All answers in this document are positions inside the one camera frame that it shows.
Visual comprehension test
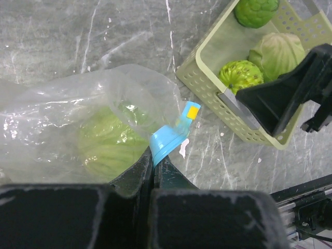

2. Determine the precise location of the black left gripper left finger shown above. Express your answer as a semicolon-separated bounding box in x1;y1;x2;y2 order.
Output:
1;149;153;248

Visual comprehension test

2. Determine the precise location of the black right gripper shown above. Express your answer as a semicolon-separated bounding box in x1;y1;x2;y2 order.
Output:
236;44;331;136

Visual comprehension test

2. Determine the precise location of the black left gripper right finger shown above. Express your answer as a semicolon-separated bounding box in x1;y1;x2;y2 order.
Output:
149;157;290;248

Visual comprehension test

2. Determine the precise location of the green custard apple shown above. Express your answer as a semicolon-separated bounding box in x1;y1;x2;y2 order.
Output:
218;60;264;95

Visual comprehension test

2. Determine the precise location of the light green cabbage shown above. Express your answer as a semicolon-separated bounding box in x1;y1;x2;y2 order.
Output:
77;106;148;181

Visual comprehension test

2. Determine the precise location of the clear blue-zipper plastic bag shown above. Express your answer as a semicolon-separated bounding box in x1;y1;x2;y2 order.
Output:
1;64;200;183

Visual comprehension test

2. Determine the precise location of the pale green plastic basket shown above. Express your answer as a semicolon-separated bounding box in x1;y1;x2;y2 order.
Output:
176;1;331;149

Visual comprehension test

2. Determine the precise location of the small green cabbage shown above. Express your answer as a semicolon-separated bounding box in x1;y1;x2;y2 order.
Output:
234;0;280;29

